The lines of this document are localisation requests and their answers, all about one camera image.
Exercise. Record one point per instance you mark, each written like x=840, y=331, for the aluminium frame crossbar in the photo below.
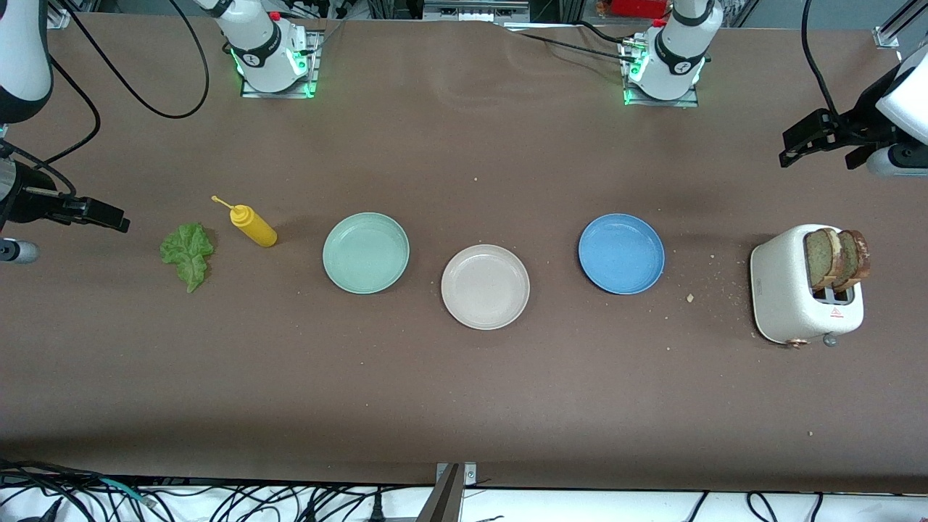
x=475, y=9

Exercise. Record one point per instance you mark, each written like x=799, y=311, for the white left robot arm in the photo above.
x=674, y=83

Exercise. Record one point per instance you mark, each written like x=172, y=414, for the yellow mustard squeeze bottle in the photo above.
x=254, y=226

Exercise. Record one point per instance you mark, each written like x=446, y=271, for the aluminium corner profile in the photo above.
x=895, y=29

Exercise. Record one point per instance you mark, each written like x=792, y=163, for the mint green plate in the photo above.
x=366, y=254

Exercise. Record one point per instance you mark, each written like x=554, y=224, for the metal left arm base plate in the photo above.
x=660, y=104

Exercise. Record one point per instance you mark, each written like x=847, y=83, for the blue plate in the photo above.
x=621, y=254

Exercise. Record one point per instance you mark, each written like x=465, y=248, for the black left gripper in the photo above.
x=864, y=124

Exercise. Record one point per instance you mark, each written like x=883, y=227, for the white toaster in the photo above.
x=779, y=290

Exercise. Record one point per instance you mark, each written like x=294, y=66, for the silver table edge bracket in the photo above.
x=471, y=475

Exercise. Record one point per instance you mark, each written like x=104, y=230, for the red box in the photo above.
x=634, y=7

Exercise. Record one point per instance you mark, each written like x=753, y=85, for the beige plate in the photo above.
x=485, y=287

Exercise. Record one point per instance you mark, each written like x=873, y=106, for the grey metal beam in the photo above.
x=442, y=504

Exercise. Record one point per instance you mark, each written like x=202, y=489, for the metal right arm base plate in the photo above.
x=316, y=72

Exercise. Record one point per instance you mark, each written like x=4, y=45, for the green lettuce leaf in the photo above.
x=188, y=254

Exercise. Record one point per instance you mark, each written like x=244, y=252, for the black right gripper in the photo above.
x=27, y=204

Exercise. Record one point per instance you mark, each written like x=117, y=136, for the brown bread slice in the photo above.
x=859, y=257
x=818, y=259

